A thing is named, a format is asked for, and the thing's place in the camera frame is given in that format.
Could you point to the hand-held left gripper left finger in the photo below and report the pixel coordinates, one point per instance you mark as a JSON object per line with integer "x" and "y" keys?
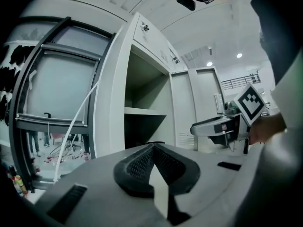
{"x": 136, "y": 171}

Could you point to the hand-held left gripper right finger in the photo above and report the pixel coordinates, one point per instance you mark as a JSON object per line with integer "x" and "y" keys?
{"x": 180, "y": 171}

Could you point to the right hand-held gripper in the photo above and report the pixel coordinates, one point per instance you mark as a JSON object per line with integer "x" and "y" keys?
{"x": 251, "y": 103}

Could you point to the grey metal locker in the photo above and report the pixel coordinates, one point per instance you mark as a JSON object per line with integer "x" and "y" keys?
{"x": 111, "y": 91}

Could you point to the small locker key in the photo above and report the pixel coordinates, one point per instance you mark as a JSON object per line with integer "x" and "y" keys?
{"x": 175, "y": 59}
{"x": 144, "y": 28}

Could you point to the person's right hand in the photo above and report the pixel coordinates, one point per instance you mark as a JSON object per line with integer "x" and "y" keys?
{"x": 267, "y": 128}

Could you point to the dark metal railing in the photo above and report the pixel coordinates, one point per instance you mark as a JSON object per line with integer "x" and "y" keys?
{"x": 239, "y": 81}

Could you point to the office swivel chair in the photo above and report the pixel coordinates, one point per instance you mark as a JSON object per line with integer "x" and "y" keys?
{"x": 68, "y": 142}

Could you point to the round ceiling light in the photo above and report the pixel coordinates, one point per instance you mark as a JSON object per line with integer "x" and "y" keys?
{"x": 239, "y": 55}
{"x": 209, "y": 64}

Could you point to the white plastic strip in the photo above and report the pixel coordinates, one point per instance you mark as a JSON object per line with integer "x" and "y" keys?
{"x": 78, "y": 112}

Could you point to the grey roller blind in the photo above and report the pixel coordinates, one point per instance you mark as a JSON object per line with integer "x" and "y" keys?
{"x": 61, "y": 86}

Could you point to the cluster of small bottles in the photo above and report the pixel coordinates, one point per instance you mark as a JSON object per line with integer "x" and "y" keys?
{"x": 17, "y": 182}

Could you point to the person's dark top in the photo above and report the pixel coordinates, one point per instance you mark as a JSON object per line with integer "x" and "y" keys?
{"x": 279, "y": 27}

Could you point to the dark window frame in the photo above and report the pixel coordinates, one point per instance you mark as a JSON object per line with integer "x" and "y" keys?
{"x": 20, "y": 98}

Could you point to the black wall decoration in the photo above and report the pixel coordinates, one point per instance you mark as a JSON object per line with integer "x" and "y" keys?
{"x": 14, "y": 55}

